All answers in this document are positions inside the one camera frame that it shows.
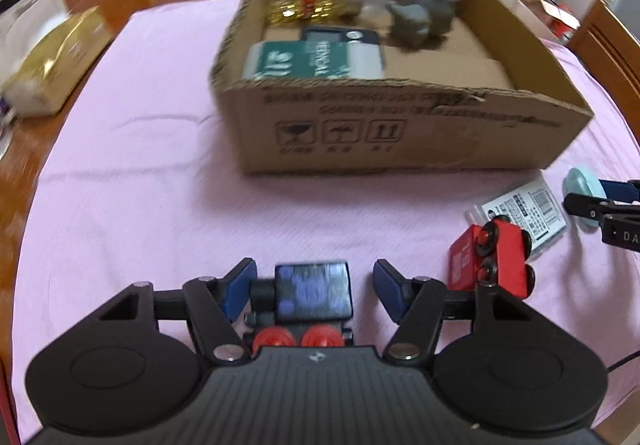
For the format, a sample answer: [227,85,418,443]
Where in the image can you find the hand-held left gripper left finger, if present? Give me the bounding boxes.
[92,257,259,365]

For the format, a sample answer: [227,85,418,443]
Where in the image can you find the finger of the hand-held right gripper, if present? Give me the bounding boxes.
[597,178,640,204]
[563,192,640,227]

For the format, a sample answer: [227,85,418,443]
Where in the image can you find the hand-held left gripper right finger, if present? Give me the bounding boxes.
[372,258,548,366]

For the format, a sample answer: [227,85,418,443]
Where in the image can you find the teal oval case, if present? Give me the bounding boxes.
[562,167,609,231]

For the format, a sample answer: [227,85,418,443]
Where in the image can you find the blue and black toy train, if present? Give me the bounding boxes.
[243,260,357,357]

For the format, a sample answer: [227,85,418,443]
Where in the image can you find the cardboard box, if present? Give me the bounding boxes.
[208,0,595,175]

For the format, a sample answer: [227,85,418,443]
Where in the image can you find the white bottle with green label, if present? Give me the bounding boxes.
[242,40,387,81]

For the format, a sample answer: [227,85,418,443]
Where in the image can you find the grey elephant toy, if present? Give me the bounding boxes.
[387,0,464,49]

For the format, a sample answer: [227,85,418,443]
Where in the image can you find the black digital timer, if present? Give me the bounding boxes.
[299,26,384,49]

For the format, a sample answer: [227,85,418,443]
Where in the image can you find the clear bottle of golden capsules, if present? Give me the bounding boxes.
[264,0,369,27]

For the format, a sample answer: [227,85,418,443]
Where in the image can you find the white labelled card pack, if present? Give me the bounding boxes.
[464,178,570,261]

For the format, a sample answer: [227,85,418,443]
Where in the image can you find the red toy train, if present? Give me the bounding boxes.
[446,218,537,300]

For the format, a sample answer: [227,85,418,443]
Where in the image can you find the pink cloth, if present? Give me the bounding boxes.
[14,0,640,432]

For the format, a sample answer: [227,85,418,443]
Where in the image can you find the wooden chair with grooved back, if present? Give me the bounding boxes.
[567,0,640,97]

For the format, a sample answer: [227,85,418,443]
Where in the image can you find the grey refrigerator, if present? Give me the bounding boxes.
[607,0,640,37]

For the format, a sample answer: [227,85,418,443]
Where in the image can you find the golden tissue box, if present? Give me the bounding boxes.
[2,7,116,117]

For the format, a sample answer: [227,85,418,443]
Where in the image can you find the black cable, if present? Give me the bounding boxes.
[606,354,640,372]

